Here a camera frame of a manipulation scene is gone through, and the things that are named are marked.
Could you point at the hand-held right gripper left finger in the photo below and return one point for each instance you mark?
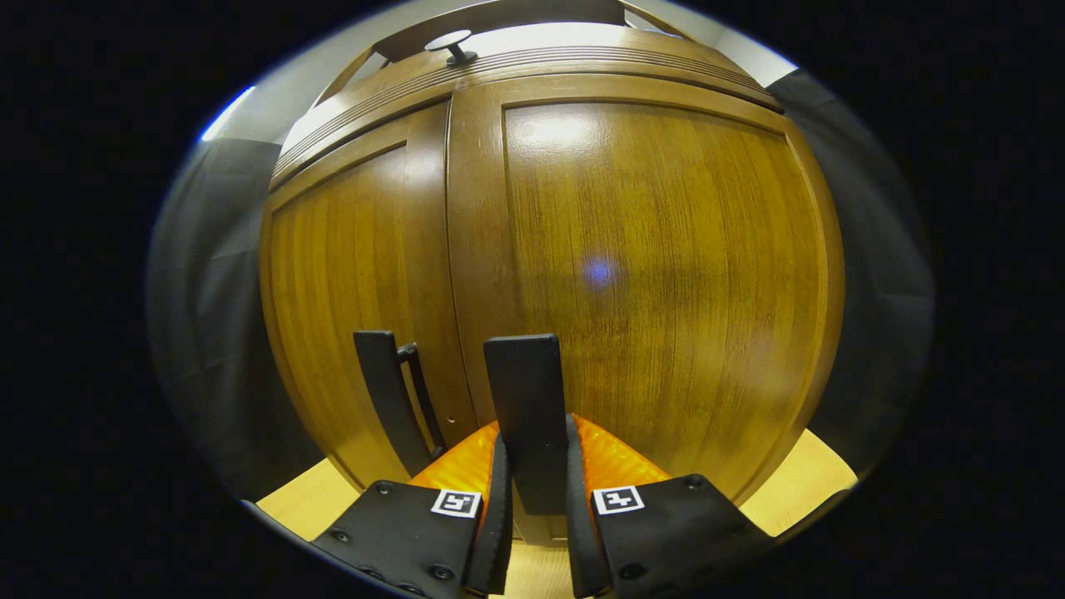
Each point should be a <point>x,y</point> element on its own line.
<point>495,516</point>

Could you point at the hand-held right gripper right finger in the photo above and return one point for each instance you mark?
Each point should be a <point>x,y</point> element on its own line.
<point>582,532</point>

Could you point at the wooden shoe cabinet door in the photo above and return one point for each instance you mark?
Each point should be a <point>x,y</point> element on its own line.
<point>349,266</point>
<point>666,291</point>

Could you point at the wooden double-door shoe cabinet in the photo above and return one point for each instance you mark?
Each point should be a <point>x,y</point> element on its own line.
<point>532,12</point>

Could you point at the wooden drawer with black knob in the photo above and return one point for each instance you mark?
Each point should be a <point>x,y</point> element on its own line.
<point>582,66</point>

